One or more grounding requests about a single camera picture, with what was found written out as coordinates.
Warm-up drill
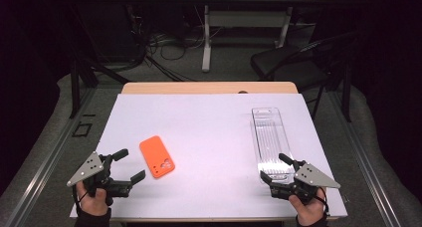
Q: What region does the person's right hand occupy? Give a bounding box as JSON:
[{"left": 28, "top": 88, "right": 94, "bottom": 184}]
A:
[{"left": 288, "top": 186, "right": 327, "bottom": 226}]

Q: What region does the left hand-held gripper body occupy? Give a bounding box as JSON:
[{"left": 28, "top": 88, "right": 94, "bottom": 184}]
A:
[{"left": 66, "top": 150, "right": 133, "bottom": 207}]

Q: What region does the right hand-held gripper cable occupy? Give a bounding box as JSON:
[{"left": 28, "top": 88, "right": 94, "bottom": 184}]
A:
[{"left": 315, "top": 186, "right": 330, "bottom": 218}]

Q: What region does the metal floor rail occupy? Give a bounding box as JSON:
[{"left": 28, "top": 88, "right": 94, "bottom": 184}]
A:
[
  {"left": 4, "top": 87, "right": 98, "bottom": 227},
  {"left": 327, "top": 91, "right": 404, "bottom": 227}
]

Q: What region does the black stand frame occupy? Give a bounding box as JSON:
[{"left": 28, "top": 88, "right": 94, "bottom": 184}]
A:
[{"left": 68, "top": 7, "right": 132, "bottom": 120}]

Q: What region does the left hand-held gripper cable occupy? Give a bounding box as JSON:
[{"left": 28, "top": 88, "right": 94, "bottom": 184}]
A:
[{"left": 72, "top": 186, "right": 91, "bottom": 215}]

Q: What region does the clear plastic tray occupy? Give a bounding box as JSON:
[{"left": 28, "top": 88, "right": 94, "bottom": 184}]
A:
[{"left": 251, "top": 107, "right": 297, "bottom": 185}]

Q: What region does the person's left hand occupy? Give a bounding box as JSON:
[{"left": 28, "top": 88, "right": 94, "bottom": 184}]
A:
[{"left": 75, "top": 180, "right": 109, "bottom": 217}]

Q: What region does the white-framed desk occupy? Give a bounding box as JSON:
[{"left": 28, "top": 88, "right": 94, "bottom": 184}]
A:
[{"left": 182, "top": 0, "right": 334, "bottom": 73}]

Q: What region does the bundle of floor cables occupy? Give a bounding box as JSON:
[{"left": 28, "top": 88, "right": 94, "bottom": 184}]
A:
[{"left": 132, "top": 4, "right": 227, "bottom": 83}]

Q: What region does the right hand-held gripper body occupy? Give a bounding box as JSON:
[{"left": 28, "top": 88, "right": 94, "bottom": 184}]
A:
[{"left": 270, "top": 160, "right": 341, "bottom": 206}]

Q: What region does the orange phone case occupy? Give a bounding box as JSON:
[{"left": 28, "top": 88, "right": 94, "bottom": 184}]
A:
[{"left": 138, "top": 135, "right": 176, "bottom": 179}]

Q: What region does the black chair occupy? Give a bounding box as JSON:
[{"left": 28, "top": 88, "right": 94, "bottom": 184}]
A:
[{"left": 250, "top": 31, "right": 359, "bottom": 121}]

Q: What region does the hand-held gripper cable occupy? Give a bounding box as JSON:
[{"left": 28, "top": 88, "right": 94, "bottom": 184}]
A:
[
  {"left": 72, "top": 186, "right": 91, "bottom": 215},
  {"left": 315, "top": 186, "right": 330, "bottom": 218}
]

